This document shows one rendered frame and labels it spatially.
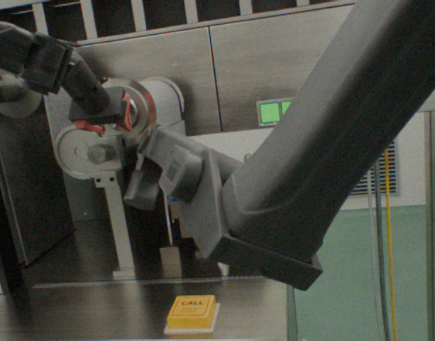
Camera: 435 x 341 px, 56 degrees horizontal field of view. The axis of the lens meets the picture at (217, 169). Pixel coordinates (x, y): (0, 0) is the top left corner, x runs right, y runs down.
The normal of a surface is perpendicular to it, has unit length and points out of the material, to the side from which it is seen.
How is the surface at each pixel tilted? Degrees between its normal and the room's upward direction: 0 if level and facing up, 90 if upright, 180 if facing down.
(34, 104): 90
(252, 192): 48
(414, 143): 90
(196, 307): 0
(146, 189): 72
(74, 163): 90
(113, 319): 0
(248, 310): 0
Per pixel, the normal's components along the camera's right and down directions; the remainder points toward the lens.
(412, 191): -0.16, 0.23
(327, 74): -0.87, -0.32
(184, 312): -0.12, -0.97
